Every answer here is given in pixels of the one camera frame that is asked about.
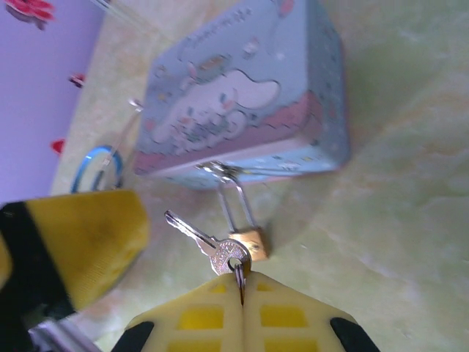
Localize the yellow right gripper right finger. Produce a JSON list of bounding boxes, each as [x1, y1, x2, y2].
[[243, 272, 380, 352]]

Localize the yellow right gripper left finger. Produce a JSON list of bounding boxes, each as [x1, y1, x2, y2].
[[111, 273, 245, 352]]

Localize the metal key ring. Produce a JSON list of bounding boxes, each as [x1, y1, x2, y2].
[[234, 263, 248, 306]]

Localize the silver key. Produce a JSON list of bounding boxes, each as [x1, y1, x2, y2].
[[163, 210, 253, 276]]

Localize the brass padlock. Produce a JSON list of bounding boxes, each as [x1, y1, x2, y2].
[[217, 181, 273, 263]]

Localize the blue tape ring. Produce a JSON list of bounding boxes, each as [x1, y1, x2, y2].
[[70, 144, 126, 195]]

